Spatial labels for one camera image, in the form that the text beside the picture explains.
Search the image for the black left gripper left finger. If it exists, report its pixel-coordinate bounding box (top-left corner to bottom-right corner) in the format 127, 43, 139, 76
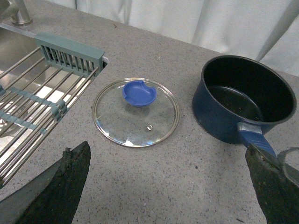
0, 141, 91, 224

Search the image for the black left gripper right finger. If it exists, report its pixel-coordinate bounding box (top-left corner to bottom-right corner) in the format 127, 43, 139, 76
245, 143, 299, 224

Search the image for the glass lid blue knob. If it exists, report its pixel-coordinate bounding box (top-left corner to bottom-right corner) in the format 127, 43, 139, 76
92, 77, 180, 148

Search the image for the light blue plate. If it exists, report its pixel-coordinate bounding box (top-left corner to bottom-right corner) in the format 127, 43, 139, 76
278, 147, 299, 187

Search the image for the dark blue saucepan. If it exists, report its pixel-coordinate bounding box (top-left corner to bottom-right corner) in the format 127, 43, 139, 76
192, 55, 297, 155

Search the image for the green metal drying rack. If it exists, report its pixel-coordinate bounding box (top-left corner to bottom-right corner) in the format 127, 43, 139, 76
0, 32, 109, 189

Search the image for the stainless steel sink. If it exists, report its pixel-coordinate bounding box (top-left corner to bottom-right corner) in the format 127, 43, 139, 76
0, 23, 108, 150

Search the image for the white curtain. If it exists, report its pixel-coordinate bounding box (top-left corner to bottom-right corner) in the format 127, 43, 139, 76
57, 0, 299, 76

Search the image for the steel faucet base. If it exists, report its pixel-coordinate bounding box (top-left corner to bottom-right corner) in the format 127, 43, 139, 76
0, 0, 33, 27

